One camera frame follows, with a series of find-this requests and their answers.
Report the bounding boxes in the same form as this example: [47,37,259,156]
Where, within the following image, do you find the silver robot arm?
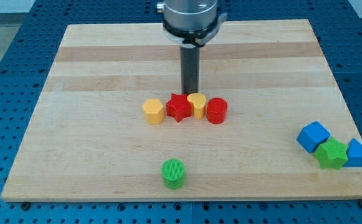
[156,0,227,95]

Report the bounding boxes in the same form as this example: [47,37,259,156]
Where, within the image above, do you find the blue cube block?
[297,121,331,154]

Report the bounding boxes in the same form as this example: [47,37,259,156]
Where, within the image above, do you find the yellow hexagon block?
[142,98,164,124]

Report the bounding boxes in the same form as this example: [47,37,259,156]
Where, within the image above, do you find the blue triangle block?
[343,138,362,167]

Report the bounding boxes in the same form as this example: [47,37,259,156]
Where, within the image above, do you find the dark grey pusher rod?
[180,47,200,95]

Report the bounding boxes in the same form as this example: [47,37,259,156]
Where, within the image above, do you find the red cylinder block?
[206,98,228,124]

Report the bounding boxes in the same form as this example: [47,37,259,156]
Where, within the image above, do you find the green star block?
[313,136,348,170]

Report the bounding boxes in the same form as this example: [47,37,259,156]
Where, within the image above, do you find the green cylinder block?
[161,159,186,190]

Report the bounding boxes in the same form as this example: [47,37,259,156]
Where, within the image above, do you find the red star block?
[166,93,191,123]

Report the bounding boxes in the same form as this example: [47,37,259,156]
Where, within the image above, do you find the yellow heart block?
[187,93,206,119]

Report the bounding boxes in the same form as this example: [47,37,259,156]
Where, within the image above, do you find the wooden board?
[1,19,362,202]

